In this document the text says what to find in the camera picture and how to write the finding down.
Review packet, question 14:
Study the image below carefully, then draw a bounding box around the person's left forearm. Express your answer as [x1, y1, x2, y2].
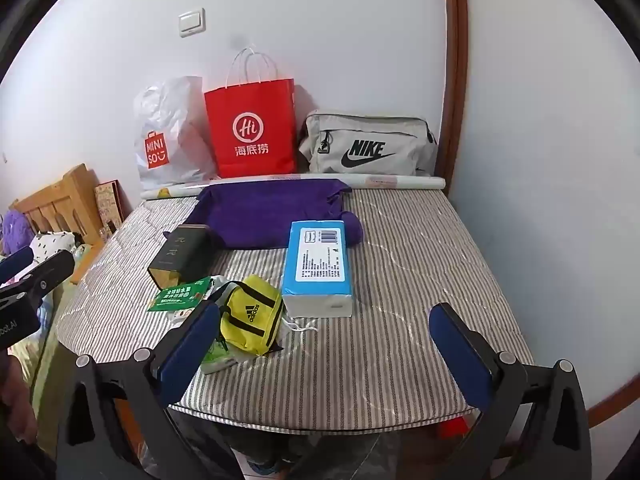
[0, 355, 58, 480]

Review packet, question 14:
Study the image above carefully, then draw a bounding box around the grey waist bag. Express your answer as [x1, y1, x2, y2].
[298, 109, 439, 178]

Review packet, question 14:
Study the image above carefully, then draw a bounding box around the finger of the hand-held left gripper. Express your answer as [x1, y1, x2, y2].
[0, 246, 35, 285]
[14, 249, 76, 307]

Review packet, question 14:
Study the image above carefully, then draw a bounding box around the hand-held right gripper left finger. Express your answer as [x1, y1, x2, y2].
[56, 301, 236, 480]

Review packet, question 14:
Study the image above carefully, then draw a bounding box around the yellow pouch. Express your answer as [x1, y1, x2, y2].
[207, 275, 286, 358]

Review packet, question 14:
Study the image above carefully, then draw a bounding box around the patterned flat box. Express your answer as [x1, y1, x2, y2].
[94, 180, 125, 236]

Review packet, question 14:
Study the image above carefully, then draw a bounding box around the white patterned paper roll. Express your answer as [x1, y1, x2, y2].
[140, 174, 446, 200]

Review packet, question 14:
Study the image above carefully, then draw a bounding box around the pile of pastel clothes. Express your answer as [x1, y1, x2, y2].
[27, 260, 66, 346]

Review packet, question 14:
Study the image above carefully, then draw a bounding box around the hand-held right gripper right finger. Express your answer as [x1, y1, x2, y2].
[405, 302, 593, 480]

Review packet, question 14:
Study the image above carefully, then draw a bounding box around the blue tissue pack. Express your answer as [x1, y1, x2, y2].
[281, 220, 354, 319]

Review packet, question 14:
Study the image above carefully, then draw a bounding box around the red paper shopping bag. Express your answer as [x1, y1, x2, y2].
[204, 47, 297, 179]

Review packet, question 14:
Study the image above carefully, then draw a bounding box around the striped mattress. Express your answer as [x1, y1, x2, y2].
[54, 187, 536, 433]

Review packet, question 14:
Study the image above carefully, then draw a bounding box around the green sachet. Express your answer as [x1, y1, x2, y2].
[146, 276, 213, 313]

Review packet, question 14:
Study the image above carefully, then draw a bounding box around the white plastic shopping bag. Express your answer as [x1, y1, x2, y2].
[132, 76, 218, 186]

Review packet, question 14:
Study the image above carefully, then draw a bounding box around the purple plush toy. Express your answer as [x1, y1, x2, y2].
[0, 210, 31, 256]

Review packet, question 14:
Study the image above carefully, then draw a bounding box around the purple cloth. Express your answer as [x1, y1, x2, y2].
[164, 178, 364, 251]

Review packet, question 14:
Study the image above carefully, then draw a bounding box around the brown wooden baseboard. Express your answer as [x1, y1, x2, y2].
[585, 360, 640, 429]

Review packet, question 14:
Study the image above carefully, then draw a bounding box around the wooden headboard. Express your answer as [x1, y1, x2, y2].
[12, 164, 108, 271]

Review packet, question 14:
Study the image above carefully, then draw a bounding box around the brown wooden door frame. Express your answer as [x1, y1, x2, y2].
[434, 0, 468, 193]

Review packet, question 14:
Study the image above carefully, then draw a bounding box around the white dotted pillow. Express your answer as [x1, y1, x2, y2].
[30, 230, 76, 266]

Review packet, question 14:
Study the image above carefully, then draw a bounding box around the white light switch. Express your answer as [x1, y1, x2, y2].
[178, 8, 206, 38]

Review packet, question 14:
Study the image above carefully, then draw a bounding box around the dark green box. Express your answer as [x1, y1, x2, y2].
[147, 224, 218, 288]

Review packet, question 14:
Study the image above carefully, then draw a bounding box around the green wipes packet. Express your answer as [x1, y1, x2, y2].
[200, 340, 241, 375]

